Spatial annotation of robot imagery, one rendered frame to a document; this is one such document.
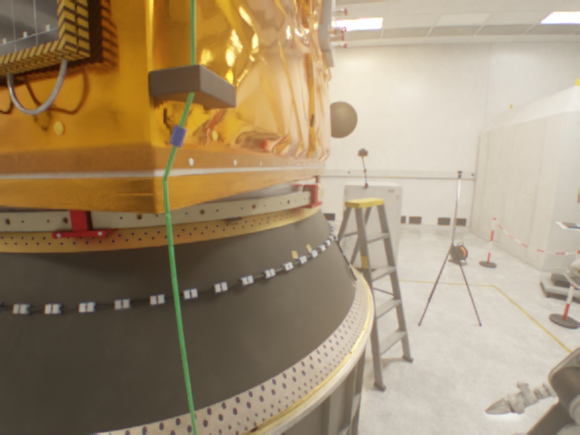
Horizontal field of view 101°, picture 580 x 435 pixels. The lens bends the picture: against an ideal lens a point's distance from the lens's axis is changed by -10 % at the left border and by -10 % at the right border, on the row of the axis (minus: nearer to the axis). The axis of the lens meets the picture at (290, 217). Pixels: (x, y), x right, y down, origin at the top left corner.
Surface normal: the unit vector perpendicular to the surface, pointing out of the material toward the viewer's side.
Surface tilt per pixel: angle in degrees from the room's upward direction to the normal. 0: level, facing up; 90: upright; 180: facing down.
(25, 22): 90
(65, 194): 90
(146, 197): 90
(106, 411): 62
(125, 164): 90
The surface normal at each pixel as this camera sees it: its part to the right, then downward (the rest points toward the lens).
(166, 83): -0.23, 0.18
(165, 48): 0.71, 0.14
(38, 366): 0.11, -0.29
